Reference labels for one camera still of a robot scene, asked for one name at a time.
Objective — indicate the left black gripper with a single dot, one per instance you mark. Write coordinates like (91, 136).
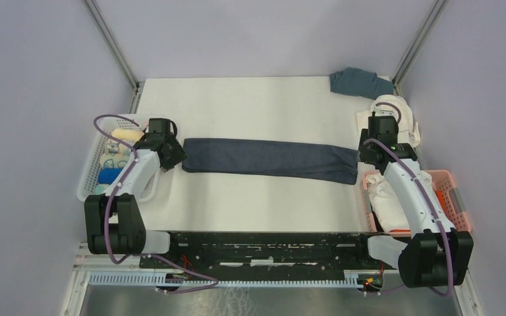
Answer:
(179, 155)

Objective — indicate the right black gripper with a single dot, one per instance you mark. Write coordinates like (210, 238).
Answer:
(363, 156)

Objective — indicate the white plastic basket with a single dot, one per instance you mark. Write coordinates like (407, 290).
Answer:
(92, 167)

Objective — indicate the dark blue towel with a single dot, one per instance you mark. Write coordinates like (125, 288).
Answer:
(271, 158)

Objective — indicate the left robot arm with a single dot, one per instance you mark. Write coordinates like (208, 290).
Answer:
(114, 224)

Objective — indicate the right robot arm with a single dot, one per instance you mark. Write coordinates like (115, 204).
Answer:
(437, 254)

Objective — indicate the cream white towel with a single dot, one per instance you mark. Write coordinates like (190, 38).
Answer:
(408, 127)

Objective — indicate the patterned rolled towel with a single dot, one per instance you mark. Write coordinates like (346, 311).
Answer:
(114, 147)
(113, 161)

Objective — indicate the teal blue towel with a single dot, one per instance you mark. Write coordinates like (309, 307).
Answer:
(359, 83)

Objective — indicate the blue rolled towel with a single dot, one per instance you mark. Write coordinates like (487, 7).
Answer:
(108, 176)

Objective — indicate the pink plastic basket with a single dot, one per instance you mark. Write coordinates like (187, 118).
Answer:
(443, 181)

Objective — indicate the orange item in basket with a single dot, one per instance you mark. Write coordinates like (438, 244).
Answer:
(441, 200)

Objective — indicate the white towel in basket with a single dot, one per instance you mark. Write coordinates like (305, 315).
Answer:
(383, 208)

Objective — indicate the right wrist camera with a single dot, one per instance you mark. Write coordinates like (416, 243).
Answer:
(387, 111)

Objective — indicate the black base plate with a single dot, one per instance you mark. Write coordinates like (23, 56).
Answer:
(263, 256)

